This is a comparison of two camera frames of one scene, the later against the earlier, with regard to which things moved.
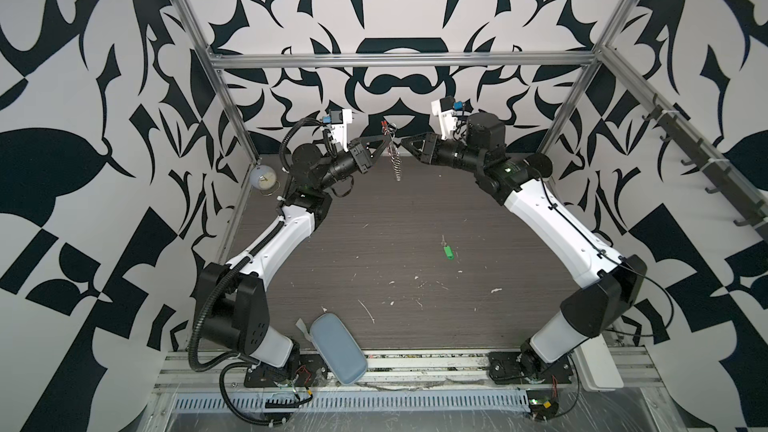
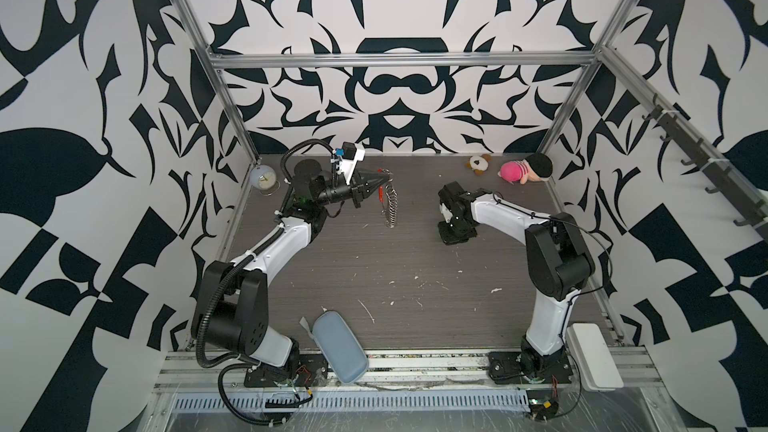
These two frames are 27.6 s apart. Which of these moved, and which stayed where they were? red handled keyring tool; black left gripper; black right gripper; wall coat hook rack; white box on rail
Moved: red handled keyring tool; black right gripper; black left gripper
Stayed: wall coat hook rack; white box on rail
